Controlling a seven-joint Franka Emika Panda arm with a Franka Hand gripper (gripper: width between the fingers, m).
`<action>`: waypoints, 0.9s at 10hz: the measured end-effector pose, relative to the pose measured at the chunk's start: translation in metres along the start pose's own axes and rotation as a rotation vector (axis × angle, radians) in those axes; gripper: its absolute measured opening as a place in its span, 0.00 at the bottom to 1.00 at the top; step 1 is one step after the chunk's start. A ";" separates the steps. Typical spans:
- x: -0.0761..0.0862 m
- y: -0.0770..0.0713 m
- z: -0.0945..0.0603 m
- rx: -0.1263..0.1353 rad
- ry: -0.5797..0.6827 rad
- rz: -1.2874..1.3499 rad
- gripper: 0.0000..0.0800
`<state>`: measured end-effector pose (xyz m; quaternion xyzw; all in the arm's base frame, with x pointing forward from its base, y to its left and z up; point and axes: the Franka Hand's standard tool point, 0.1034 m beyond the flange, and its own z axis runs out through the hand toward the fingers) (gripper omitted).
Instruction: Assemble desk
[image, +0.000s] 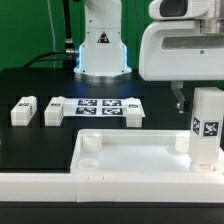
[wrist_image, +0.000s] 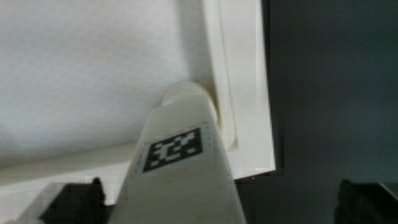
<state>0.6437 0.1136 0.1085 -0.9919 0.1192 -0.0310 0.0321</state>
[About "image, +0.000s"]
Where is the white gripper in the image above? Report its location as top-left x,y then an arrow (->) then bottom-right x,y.
139,20 -> 224,113

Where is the white desk top tray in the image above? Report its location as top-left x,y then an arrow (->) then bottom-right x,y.
69,128 -> 224,176

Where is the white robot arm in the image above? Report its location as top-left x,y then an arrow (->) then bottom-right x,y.
74,0 -> 224,112

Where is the white marker sheet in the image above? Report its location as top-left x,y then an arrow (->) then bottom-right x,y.
61,97 -> 146,118

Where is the white front fence bar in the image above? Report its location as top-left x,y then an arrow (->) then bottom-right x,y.
0,173 -> 224,203

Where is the black cable vertical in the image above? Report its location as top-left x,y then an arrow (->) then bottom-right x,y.
63,0 -> 74,69

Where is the thin white cable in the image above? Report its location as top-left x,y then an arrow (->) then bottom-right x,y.
46,0 -> 57,69

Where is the black cable horizontal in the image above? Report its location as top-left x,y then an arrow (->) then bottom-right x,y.
22,49 -> 80,69

